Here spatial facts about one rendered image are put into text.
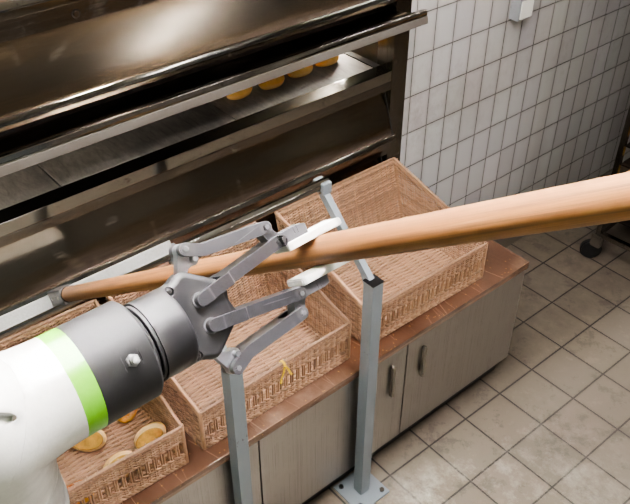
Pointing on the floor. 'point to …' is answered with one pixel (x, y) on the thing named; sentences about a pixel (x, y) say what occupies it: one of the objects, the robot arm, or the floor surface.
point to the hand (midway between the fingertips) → (315, 252)
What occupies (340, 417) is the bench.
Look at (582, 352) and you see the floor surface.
